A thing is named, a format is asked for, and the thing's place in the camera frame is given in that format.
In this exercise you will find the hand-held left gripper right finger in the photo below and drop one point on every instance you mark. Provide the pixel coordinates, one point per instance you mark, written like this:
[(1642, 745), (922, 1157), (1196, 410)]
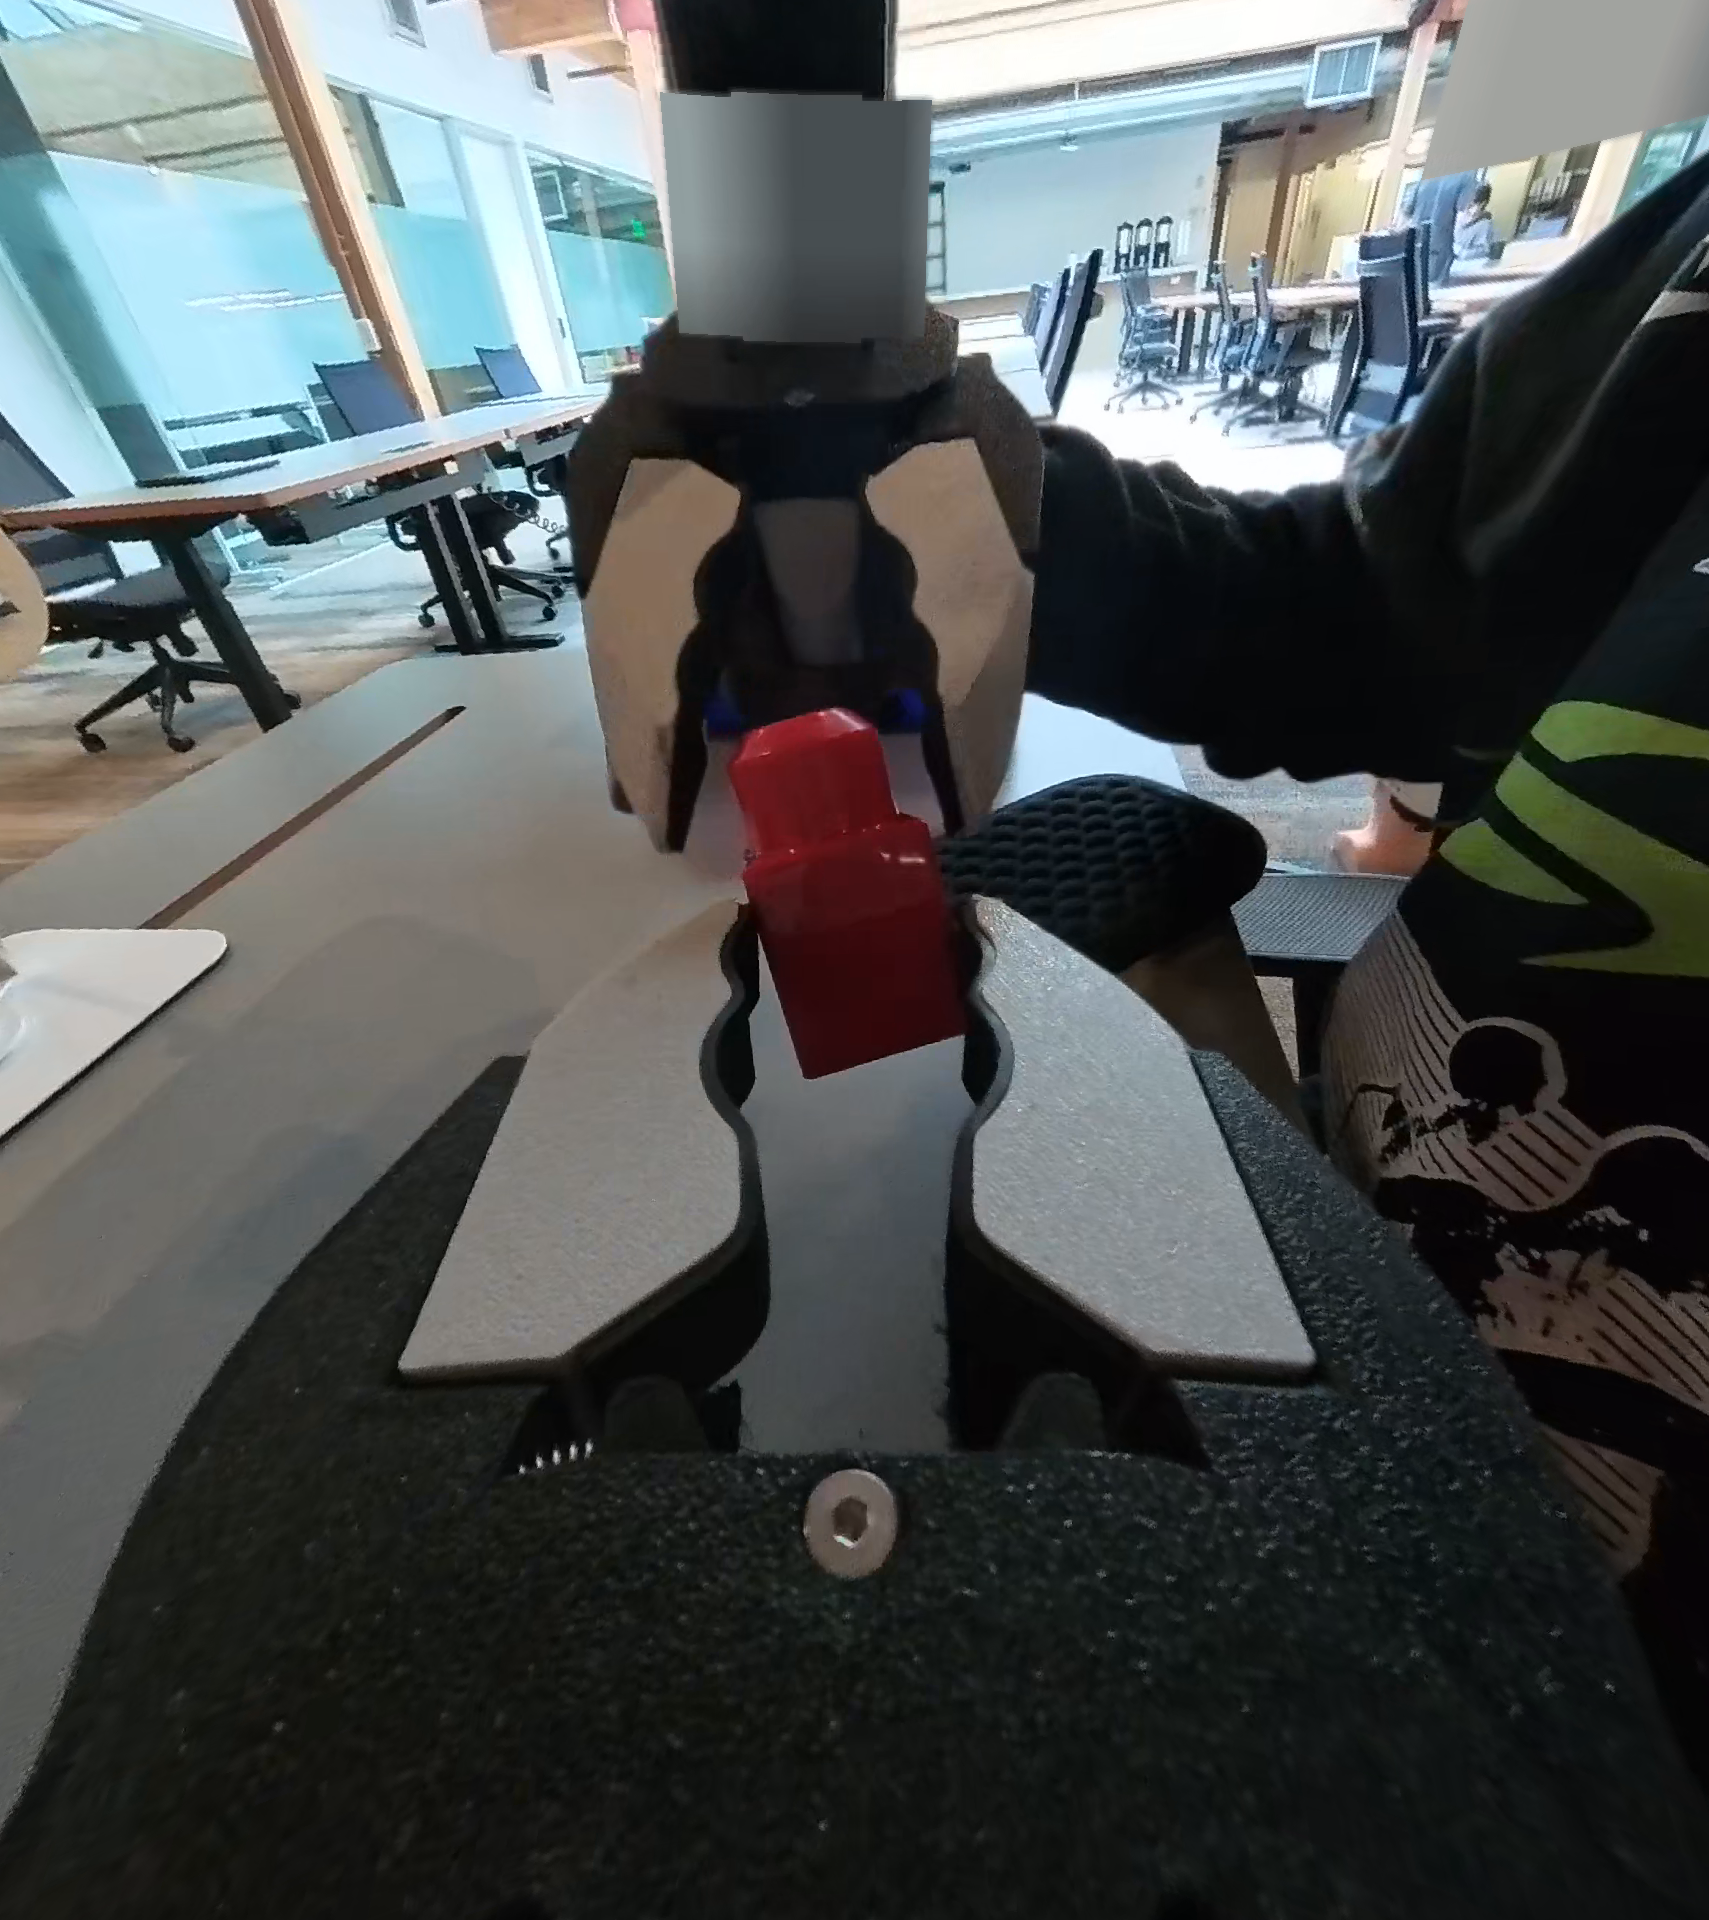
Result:
[(1140, 1201)]

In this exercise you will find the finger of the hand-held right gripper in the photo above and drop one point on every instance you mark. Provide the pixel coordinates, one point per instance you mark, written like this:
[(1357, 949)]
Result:
[(649, 601), (980, 601)]

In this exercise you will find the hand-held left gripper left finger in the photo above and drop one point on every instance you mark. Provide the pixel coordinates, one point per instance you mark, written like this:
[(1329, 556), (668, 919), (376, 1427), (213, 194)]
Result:
[(584, 1201)]

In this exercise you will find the blue mega block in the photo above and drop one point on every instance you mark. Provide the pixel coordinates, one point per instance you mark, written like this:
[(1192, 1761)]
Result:
[(723, 715)]

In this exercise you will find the red single-stud mega block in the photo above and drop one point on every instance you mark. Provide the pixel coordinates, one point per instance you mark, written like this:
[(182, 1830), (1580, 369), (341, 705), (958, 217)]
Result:
[(853, 931)]

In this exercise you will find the black office chair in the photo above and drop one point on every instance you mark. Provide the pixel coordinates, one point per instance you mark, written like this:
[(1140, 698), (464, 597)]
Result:
[(44, 511), (1259, 331), (403, 422)]

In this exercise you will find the black honeycomb rubber pad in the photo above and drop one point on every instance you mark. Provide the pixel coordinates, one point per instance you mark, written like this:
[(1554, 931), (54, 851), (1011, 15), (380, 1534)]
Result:
[(1126, 873)]

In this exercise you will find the wooden background desk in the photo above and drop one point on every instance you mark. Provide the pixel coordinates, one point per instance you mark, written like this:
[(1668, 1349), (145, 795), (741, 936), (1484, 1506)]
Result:
[(284, 482)]

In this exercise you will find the grey background table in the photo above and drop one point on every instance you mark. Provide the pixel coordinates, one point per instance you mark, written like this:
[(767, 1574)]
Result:
[(1304, 300)]

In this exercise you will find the person's patterned garment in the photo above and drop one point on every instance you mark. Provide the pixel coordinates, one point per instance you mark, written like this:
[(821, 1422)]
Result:
[(1603, 1201)]

